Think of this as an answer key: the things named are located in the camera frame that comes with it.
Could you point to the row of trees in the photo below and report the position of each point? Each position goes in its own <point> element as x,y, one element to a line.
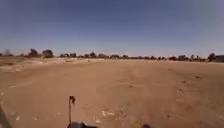
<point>47,53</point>

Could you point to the brown dirt ground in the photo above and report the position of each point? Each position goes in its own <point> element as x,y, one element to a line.
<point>120,86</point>

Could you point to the robot's own part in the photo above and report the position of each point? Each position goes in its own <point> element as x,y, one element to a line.
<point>78,125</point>
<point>146,126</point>

